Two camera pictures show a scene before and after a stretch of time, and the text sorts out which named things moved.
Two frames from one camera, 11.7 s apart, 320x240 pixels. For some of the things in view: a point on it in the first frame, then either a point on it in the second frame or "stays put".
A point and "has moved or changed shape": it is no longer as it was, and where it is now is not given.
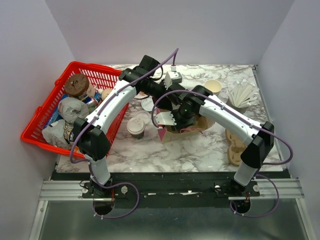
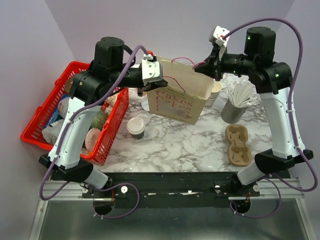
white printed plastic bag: x=57 y=134 stays put
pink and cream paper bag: x=164 y=132 has moved or changed shape
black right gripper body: x=182 y=118 → x=231 y=63
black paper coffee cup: x=138 y=136 stays put
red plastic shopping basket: x=105 y=77 stays put
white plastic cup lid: x=135 y=126 stays put
